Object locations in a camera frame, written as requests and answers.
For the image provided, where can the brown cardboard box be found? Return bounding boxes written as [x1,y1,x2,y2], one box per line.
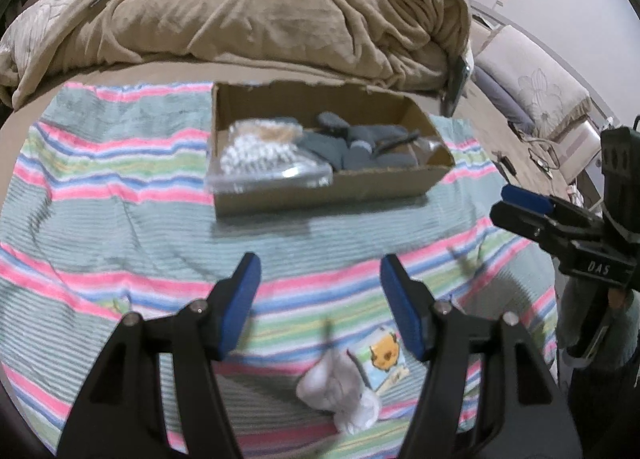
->
[210,82,456,218]

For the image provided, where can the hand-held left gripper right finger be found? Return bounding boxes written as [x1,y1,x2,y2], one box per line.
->
[381,254,584,459]

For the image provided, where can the striped towel blanket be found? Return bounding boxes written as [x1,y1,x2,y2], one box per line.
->
[0,81,558,459]

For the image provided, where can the grey leaf-print quilt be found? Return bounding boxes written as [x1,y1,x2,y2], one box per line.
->
[0,0,126,90]

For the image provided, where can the dark phone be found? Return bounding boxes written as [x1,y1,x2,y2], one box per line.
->
[440,55,471,116]

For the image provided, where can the charging cable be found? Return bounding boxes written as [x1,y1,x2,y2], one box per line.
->
[509,121,566,174]

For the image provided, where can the white socks with cartoon label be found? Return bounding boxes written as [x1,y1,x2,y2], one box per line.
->
[295,325,410,436]

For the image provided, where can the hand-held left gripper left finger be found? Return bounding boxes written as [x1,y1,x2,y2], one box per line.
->
[57,252,262,459]

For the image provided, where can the grey socks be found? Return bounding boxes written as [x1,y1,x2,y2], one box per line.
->
[292,111,426,173]

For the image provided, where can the person's right forearm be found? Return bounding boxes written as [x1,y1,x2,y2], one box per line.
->
[556,278,640,376]

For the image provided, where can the clear plastic packet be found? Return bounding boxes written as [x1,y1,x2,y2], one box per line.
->
[206,120,334,194]

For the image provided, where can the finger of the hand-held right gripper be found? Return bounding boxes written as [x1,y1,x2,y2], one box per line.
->
[501,183,602,232]
[490,202,582,253]

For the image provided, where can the tan fleece blanket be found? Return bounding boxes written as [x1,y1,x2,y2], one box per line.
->
[0,0,473,110]

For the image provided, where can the floral beige pillow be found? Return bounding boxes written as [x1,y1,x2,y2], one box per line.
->
[474,25,592,140]

